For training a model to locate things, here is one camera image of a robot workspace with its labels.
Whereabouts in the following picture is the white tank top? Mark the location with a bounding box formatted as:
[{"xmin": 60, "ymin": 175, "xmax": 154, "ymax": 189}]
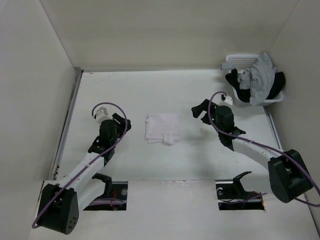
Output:
[{"xmin": 144, "ymin": 113, "xmax": 181, "ymax": 146}]

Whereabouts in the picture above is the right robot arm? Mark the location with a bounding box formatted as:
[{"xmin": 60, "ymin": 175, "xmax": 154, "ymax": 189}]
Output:
[{"xmin": 191, "ymin": 99, "xmax": 320, "ymax": 203}]

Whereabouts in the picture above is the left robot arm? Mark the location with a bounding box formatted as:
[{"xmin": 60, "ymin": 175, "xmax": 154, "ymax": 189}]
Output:
[{"xmin": 32, "ymin": 113, "xmax": 132, "ymax": 235}]

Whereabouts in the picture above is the black tank top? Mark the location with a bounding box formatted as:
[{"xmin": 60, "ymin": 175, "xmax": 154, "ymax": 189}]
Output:
[{"xmin": 225, "ymin": 69, "xmax": 286, "ymax": 103}]

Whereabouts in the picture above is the grey tank top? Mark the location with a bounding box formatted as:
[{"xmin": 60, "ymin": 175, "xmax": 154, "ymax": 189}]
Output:
[{"xmin": 237, "ymin": 52, "xmax": 276, "ymax": 106}]

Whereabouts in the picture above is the white plastic laundry basket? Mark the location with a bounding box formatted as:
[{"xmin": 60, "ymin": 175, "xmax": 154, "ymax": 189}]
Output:
[{"xmin": 220, "ymin": 54, "xmax": 284, "ymax": 106}]

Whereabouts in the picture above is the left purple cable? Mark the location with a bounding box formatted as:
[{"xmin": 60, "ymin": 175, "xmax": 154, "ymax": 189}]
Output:
[{"xmin": 31, "ymin": 102, "xmax": 132, "ymax": 230}]

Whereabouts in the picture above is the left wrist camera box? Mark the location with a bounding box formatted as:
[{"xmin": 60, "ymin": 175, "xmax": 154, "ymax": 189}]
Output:
[{"xmin": 93, "ymin": 107, "xmax": 112, "ymax": 124}]

